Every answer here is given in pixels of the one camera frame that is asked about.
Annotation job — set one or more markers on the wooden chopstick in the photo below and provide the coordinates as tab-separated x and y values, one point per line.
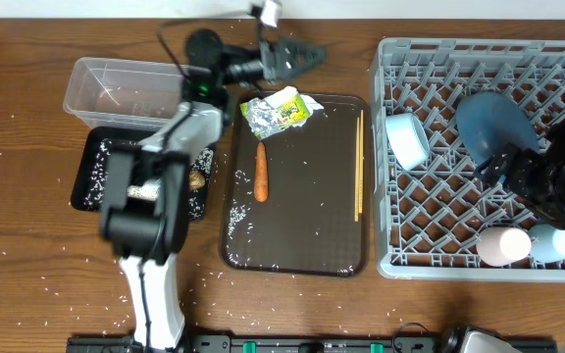
360	157
356	181

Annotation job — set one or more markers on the clear plastic bin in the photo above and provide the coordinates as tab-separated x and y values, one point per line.
123	93

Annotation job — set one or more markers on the brown mushroom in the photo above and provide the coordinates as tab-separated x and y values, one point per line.
196	180

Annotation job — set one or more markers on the right wooden chopstick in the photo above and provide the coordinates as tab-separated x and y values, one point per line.
360	157

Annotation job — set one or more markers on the pink cup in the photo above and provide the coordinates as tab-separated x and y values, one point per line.
501	246

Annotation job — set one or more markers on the grey dishwasher rack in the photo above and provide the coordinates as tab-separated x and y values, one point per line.
428	220

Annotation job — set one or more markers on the white crumpled tissue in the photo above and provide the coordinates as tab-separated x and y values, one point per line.
288	92

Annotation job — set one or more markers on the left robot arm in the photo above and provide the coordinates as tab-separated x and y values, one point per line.
145	207

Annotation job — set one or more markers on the black plastic tray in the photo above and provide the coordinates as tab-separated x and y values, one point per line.
88	189

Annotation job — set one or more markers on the orange carrot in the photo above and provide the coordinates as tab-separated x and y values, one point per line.
261	182

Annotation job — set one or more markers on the light blue rice bowl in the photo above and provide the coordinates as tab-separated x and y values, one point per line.
407	140

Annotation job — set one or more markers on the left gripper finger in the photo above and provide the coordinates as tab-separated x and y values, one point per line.
294	69
300	52

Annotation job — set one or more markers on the yellow green snack packet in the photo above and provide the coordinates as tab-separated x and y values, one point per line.
292	112

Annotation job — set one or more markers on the blue plate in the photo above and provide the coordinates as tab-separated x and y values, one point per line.
487	121

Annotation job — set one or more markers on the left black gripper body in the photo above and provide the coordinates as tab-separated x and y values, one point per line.
270	62

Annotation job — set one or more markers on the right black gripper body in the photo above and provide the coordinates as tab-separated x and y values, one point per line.
516	172

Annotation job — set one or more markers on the brown serving tray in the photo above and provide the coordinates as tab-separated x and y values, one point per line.
307	225

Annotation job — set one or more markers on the blue cup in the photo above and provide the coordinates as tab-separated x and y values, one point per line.
548	243

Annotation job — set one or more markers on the left wooden chopstick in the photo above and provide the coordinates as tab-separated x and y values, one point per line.
356	181

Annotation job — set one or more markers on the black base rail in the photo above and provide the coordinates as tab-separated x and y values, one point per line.
226	344

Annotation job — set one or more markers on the silver foil wrapper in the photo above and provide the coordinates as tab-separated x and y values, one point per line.
263	119

